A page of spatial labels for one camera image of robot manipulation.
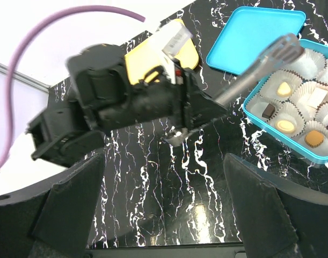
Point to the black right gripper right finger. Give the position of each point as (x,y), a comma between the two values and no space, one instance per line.
(276,217)

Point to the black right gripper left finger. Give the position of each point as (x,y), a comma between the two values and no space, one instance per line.
(52,218)

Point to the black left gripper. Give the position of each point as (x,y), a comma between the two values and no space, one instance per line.
(109,101)

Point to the teal tin lid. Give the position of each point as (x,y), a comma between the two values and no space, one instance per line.
(248,31)

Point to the teal tin box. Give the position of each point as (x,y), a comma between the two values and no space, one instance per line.
(287,107)

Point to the metal tongs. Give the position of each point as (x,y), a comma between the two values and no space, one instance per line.
(260,70)

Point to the white oval chocolate left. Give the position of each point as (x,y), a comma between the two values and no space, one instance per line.
(285,126)

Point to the white chocolate triangle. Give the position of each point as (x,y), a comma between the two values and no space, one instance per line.
(284,90)

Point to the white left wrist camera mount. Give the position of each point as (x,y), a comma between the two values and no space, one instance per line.
(167,42)

